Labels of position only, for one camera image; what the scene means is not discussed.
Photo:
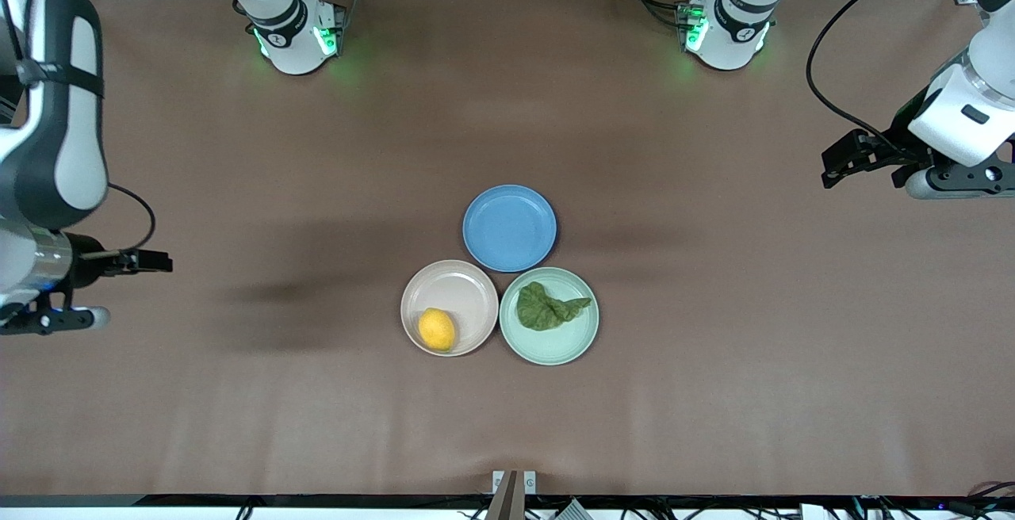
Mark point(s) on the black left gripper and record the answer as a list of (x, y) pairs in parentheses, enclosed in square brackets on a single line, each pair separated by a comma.
[(902, 142)]

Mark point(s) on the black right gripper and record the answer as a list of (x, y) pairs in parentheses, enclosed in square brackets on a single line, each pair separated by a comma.
[(86, 261)]

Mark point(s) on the yellow lemon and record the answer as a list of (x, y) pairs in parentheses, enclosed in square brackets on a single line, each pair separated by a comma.
[(436, 330)]

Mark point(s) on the green lettuce leaf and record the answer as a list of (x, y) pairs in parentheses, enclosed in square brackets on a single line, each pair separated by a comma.
[(539, 310)]

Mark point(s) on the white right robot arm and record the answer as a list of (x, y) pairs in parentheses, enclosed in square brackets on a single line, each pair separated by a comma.
[(289, 36)]

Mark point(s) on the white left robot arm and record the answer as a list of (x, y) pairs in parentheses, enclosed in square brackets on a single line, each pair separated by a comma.
[(725, 36)]

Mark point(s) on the beige round plate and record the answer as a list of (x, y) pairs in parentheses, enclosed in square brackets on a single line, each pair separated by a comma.
[(460, 286)]

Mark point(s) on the blue round plate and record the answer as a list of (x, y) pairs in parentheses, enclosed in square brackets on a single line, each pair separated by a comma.
[(509, 228)]

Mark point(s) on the mint green round plate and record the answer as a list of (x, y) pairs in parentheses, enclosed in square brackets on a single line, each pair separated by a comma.
[(555, 348)]

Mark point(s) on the grey ribbed box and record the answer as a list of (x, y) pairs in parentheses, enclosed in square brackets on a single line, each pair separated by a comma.
[(572, 512)]

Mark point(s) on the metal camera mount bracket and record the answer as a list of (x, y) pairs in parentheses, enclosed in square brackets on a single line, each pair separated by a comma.
[(507, 504)]

